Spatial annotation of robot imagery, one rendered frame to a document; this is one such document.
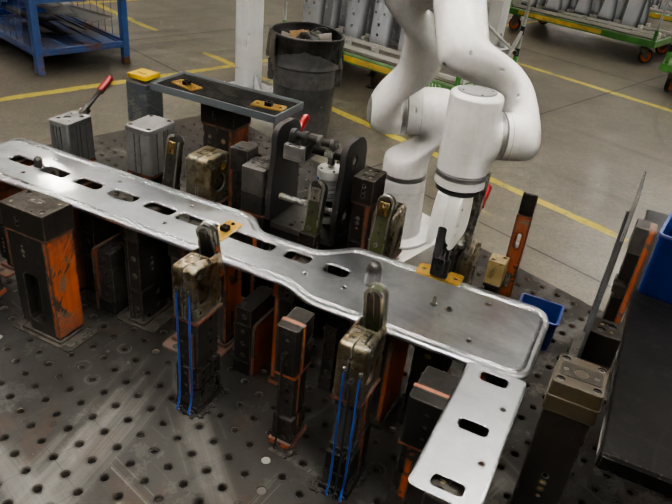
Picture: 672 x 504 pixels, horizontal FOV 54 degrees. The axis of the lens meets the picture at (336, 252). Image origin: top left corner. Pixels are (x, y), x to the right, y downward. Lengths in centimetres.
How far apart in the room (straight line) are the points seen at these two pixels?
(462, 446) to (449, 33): 65
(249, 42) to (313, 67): 119
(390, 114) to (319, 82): 271
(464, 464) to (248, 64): 468
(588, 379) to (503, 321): 23
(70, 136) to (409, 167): 86
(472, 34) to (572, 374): 56
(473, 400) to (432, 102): 85
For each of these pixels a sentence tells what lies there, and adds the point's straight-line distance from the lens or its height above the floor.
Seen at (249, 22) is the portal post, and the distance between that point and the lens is 532.
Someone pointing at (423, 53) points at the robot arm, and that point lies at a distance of 151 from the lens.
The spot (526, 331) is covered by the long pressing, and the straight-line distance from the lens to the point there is 124.
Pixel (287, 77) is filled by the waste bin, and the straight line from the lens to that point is 434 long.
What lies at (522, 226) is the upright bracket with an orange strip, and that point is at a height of 113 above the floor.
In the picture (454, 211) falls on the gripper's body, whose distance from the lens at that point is 109.
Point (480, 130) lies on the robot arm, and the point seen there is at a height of 136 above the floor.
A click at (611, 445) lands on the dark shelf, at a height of 103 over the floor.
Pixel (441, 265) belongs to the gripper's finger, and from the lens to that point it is 117.
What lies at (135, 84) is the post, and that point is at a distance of 185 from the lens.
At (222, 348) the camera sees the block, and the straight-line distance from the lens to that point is 155.
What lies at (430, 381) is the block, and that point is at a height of 98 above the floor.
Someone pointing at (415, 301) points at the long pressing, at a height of 100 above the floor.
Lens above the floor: 170
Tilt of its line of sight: 31 degrees down
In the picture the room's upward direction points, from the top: 6 degrees clockwise
